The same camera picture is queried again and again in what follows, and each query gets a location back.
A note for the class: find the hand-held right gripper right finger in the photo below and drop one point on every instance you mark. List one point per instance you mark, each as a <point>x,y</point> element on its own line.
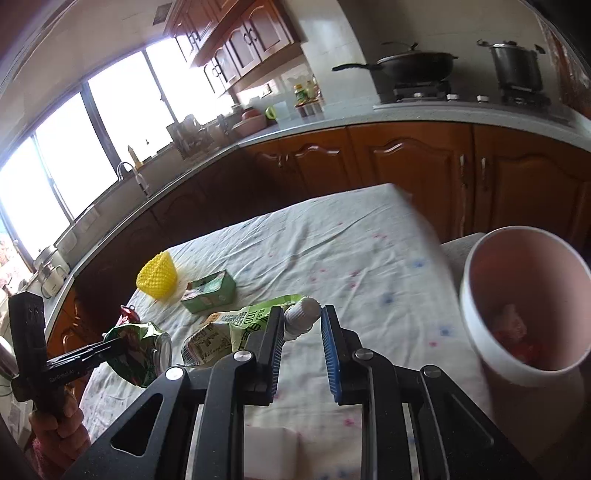
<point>333,355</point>

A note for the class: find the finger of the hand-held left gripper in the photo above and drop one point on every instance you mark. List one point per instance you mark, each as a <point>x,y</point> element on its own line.
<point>99,353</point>

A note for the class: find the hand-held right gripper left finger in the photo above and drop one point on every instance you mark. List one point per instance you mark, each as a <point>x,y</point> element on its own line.
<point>276,341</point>

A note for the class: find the crushed green can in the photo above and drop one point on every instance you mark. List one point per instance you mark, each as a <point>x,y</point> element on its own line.
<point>138,355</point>

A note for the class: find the green drink pouch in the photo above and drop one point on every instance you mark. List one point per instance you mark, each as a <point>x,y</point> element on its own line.
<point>240,323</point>

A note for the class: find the pink trash bin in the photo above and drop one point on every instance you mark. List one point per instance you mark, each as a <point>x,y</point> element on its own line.
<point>531,277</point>

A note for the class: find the person's left forearm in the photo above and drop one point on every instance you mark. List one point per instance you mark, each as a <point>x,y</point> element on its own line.
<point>51,461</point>

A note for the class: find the person's left hand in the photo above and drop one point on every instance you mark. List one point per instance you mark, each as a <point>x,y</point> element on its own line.
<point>64,422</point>

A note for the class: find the crushed red can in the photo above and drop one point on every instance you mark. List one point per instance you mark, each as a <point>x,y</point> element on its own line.
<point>128,314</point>

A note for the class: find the white kitchen appliance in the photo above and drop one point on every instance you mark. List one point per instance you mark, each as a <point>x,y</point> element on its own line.
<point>53,279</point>

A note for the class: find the green juice carton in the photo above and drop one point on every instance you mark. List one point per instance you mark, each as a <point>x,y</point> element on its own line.
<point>207,293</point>

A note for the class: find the yellow foam fruit net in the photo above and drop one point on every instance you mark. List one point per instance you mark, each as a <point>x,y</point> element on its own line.
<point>157,277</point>

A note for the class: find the white foam block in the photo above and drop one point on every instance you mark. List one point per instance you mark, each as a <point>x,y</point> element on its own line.
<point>272,452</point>

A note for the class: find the grey chair seat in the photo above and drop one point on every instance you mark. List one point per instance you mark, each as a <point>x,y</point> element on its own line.
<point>457,258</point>

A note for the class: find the chrome faucet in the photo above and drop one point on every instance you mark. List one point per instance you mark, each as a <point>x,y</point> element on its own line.
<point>136,177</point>

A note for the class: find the crumpled pale purple paper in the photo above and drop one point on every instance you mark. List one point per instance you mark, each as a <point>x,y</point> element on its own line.
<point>512,323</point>

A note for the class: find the kitchen window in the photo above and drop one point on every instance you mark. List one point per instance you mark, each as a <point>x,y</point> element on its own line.
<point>92,152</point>

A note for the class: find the red snack wrapper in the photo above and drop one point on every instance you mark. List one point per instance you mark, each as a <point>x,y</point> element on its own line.
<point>526,350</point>

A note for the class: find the wooden base cabinets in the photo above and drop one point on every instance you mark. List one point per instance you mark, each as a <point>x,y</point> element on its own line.
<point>415,161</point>

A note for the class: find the pink basin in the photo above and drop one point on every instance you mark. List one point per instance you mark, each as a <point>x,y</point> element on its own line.
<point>249,122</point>

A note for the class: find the dish rack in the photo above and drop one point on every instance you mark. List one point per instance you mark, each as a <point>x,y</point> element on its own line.
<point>189,136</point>

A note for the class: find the green cup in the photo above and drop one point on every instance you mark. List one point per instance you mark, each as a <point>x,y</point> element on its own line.
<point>271,113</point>

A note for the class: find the group of condiment bottles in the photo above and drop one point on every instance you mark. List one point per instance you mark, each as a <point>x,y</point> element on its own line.
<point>307,97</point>

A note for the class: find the gas stove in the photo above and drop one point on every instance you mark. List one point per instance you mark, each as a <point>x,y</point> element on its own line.
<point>461,94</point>

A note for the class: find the black wok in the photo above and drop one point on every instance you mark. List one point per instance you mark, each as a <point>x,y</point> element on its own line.
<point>415,67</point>

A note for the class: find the wooden upper cabinets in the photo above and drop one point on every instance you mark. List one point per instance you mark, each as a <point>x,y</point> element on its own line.
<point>240,41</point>

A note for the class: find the steel cooking pot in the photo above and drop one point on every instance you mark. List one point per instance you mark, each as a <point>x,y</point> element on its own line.
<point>515,69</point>

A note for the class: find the wall socket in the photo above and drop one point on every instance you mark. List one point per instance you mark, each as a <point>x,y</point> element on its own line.
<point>266,90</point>

